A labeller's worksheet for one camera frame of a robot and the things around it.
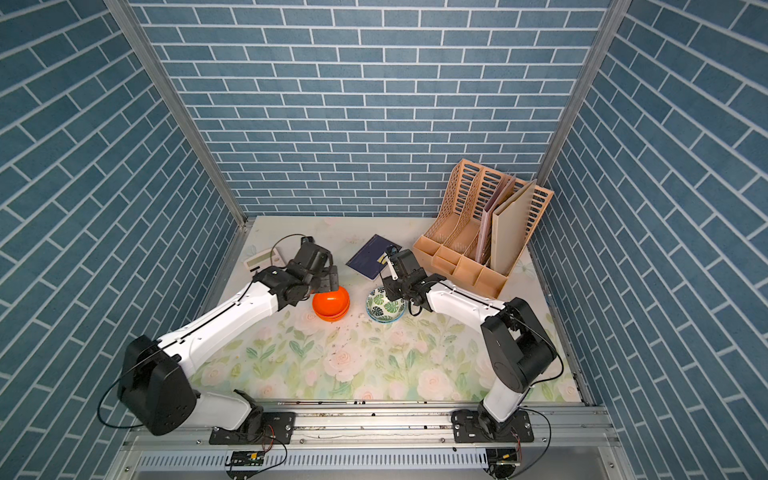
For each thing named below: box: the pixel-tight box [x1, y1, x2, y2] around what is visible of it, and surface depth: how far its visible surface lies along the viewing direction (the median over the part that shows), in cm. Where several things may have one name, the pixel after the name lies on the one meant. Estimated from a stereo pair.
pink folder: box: [476, 175, 516, 265], surface depth 89 cm
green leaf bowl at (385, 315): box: [366, 308, 406, 323], surface depth 93 cm
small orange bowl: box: [312, 286, 351, 323], surface depth 90 cm
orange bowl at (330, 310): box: [312, 300, 351, 322], surface depth 90 cm
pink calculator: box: [243, 248, 286, 272], surface depth 107 cm
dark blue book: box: [345, 234, 403, 280], surface depth 110 cm
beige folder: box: [490, 179, 537, 276], surface depth 89 cm
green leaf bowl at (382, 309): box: [366, 287, 407, 323], surface depth 95 cm
